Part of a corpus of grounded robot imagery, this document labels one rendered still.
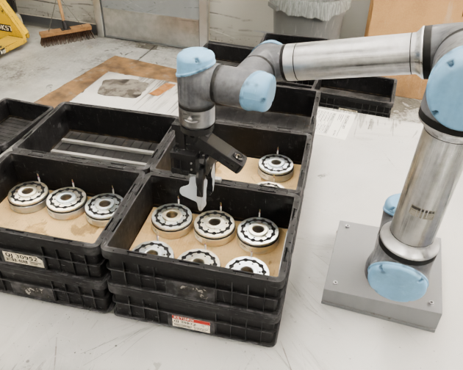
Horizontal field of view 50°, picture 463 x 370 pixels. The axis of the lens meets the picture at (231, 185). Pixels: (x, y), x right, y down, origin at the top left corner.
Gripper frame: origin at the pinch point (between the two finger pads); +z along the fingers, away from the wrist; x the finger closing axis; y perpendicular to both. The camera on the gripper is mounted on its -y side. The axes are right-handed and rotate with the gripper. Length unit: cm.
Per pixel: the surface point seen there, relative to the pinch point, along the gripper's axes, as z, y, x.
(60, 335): 25.7, 27.0, 27.5
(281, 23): 45, 30, -257
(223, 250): 12.7, -4.7, 2.7
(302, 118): 13, -12, -68
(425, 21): 43, -67, -289
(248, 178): 12.8, -3.0, -28.2
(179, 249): 12.7, 5.4, 5.5
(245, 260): 9.9, -11.4, 6.9
